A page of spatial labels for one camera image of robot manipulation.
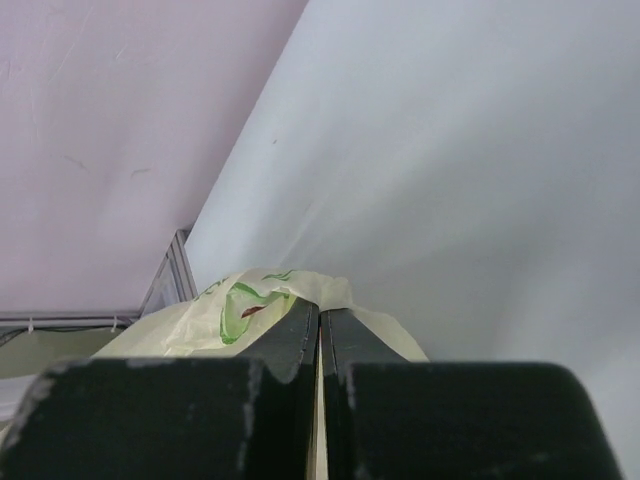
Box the aluminium frame rail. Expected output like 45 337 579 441
1 227 197 346

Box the yellow-green plastic bag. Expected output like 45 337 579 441
94 268 428 361

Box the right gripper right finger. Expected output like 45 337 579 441
320 310 622 479

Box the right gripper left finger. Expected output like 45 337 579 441
1 300 319 479

